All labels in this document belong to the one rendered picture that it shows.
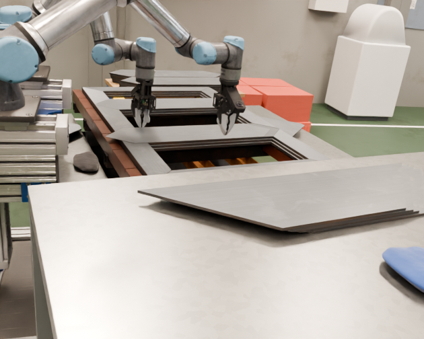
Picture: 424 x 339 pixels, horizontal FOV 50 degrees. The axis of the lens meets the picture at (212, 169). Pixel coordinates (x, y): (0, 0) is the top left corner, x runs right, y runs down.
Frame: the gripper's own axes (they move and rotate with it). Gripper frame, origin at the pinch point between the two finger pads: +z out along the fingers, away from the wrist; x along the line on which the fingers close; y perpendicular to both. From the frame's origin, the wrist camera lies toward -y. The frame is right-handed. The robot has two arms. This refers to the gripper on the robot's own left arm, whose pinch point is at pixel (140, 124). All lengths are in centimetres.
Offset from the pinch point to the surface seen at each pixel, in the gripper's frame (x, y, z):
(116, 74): 14, -98, 1
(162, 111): 18.2, -24.7, 2.3
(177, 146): 8.9, 19.8, 2.5
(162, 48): 135, -356, 25
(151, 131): 2.3, 6.7, 0.7
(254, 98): 180, -204, 46
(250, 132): 44.6, 13.8, 0.6
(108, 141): -16.0, 10.2, 2.7
